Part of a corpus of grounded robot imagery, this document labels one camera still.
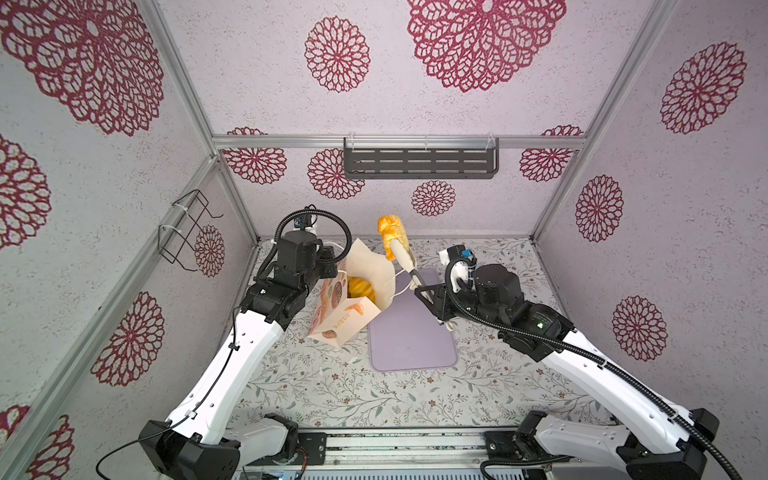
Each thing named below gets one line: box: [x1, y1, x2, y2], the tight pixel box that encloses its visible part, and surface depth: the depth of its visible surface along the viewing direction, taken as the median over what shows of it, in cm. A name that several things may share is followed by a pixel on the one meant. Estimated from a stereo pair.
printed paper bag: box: [308, 238, 396, 347], surface depth 84 cm
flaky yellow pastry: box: [378, 214, 417, 268], surface depth 72 cm
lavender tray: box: [368, 268, 457, 372], surface depth 92 cm
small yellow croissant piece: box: [347, 277, 377, 303], surface depth 87 cm
